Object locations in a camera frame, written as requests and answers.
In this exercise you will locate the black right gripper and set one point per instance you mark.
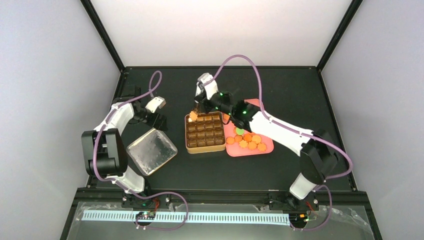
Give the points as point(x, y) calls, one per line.
point(202, 100)

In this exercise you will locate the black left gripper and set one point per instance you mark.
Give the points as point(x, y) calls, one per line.
point(158, 125)

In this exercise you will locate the orange flower cookie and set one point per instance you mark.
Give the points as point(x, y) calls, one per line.
point(193, 116)

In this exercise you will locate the gold cookie tin box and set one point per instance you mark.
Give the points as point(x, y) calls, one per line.
point(205, 134)

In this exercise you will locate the green round macaron cookie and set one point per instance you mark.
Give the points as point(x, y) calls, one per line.
point(239, 131)

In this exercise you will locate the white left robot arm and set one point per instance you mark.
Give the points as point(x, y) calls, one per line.
point(104, 152)

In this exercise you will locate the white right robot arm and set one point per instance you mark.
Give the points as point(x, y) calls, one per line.
point(316, 159)

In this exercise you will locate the silver tin lid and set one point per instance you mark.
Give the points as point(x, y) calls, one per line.
point(151, 151)

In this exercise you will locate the pink plastic tray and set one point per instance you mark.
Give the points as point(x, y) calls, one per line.
point(249, 144)

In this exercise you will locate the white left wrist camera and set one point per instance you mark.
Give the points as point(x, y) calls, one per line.
point(155, 103)

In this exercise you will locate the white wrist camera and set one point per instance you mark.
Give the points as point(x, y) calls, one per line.
point(206, 87)
point(155, 103)

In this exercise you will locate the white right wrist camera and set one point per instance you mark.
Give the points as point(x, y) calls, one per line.
point(206, 87)

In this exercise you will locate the light blue slotted cable duct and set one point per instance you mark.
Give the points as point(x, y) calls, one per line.
point(279, 219)

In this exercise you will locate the black enclosure frame post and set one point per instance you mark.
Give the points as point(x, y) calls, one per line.
point(102, 32)

